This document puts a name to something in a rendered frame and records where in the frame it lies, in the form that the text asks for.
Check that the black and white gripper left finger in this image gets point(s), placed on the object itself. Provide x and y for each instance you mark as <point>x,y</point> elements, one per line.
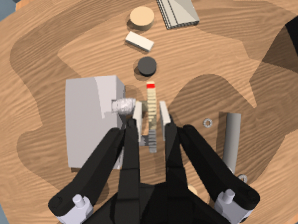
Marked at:
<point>74,203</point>

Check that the grey metal rod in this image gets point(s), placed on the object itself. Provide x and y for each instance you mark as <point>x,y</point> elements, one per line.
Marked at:
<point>231,140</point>

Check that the beige round disc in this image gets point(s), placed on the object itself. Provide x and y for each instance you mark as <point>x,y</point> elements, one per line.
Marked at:
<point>142,18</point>

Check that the beige gear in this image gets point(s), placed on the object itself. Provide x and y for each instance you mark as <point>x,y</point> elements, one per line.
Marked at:
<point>149,105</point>

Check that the dark grey cylinder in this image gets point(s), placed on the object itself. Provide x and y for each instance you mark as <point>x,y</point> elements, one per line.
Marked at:
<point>147,66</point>

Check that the cream flat round disc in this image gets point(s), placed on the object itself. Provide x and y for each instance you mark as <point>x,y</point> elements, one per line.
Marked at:
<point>191,187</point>

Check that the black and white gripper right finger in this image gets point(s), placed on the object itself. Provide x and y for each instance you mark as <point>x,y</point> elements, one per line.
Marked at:
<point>234,199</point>

